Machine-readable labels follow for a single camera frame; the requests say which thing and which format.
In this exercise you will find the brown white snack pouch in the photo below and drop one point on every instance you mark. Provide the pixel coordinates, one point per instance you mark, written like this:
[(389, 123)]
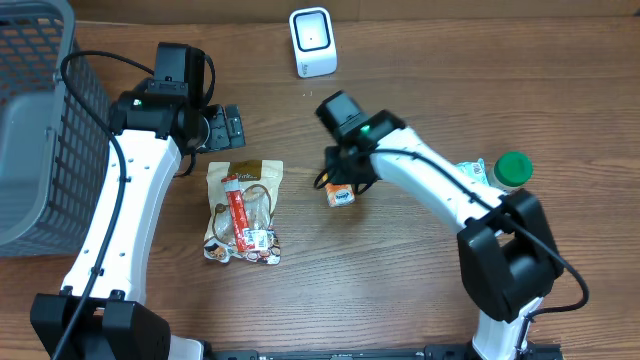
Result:
[(259, 181)]

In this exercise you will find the grey plastic shopping basket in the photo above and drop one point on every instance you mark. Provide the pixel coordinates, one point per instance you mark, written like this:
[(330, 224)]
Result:
[(53, 155)]

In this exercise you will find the white barcode scanner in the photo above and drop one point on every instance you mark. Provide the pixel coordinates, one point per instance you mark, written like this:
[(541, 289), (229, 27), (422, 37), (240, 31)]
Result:
[(313, 42)]

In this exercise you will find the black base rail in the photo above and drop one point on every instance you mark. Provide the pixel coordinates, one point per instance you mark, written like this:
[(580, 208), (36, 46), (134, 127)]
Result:
[(330, 355)]

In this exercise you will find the teal orange snack pack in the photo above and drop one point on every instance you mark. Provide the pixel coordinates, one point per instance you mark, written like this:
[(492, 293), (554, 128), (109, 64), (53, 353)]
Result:
[(475, 170)]

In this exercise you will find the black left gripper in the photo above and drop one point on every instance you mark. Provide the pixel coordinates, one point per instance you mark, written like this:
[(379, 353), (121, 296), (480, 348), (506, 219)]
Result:
[(223, 128)]

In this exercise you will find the green lidded jar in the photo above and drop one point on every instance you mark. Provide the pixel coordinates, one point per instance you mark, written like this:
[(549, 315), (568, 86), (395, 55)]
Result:
[(511, 171)]

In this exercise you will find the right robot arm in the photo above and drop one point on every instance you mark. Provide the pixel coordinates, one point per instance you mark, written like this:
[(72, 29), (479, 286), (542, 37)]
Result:
[(508, 257)]

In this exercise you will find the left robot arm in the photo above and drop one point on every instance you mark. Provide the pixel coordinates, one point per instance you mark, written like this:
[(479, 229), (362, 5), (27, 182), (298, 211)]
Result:
[(100, 311)]

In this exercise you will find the red stick packet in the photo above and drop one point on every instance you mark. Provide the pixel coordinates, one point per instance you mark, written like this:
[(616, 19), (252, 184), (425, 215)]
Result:
[(238, 212)]

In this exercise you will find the small orange snack packet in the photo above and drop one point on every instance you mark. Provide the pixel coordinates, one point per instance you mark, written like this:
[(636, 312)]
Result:
[(339, 195)]

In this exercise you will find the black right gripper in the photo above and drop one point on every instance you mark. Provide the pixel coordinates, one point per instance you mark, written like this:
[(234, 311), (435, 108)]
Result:
[(338, 163)]

